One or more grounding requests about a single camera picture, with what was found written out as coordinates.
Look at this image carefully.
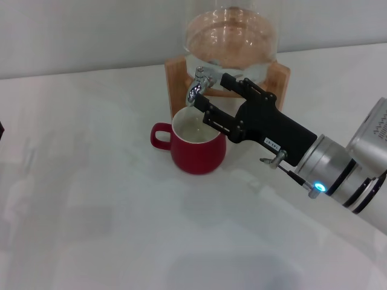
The black cable with metal connectors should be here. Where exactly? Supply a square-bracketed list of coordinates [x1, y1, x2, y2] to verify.
[259, 149, 322, 199]

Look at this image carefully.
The chrome faucet tap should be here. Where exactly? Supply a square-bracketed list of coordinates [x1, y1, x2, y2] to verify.
[184, 66, 226, 108]

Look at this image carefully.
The red ceramic cup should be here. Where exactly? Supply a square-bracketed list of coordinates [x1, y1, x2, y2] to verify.
[150, 106, 227, 176]

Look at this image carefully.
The wooden dispenser stand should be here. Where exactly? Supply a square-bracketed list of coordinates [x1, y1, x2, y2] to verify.
[164, 56, 291, 122]

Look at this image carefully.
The glass water dispenser jar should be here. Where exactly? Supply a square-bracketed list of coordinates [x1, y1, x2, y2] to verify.
[182, 0, 279, 92]

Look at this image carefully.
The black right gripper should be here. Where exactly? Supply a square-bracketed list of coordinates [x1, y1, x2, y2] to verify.
[193, 72, 318, 167]

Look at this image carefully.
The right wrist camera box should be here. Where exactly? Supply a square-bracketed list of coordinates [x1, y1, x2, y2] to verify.
[344, 96, 387, 163]

